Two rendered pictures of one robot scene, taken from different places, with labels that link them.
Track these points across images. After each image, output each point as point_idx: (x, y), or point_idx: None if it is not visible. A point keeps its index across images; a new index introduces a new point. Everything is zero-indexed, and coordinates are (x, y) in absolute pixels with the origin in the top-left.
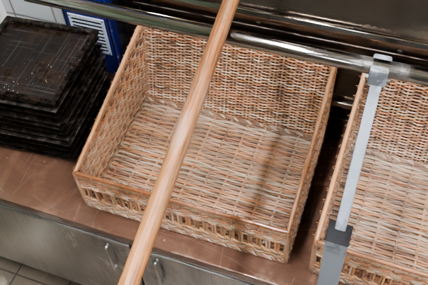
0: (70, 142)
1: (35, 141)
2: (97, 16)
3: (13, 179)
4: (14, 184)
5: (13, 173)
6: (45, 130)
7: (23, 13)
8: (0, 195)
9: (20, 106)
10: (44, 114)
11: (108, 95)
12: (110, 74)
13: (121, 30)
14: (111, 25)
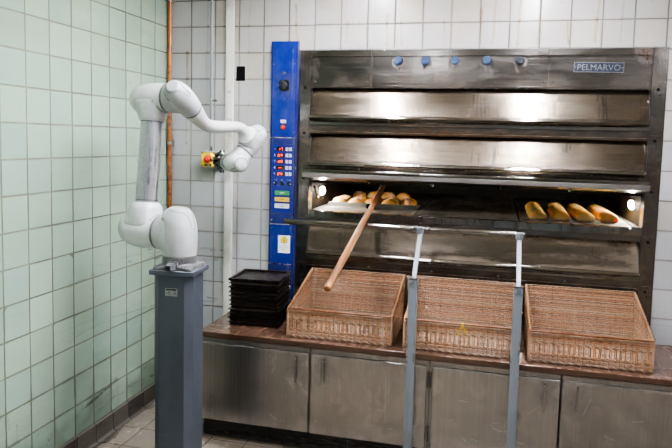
0: (278, 311)
1: (258, 314)
2: None
3: (245, 331)
4: (246, 332)
5: (244, 330)
6: (268, 302)
7: None
8: (239, 334)
9: (259, 287)
10: (271, 289)
11: (300, 287)
12: None
13: (296, 284)
14: (293, 277)
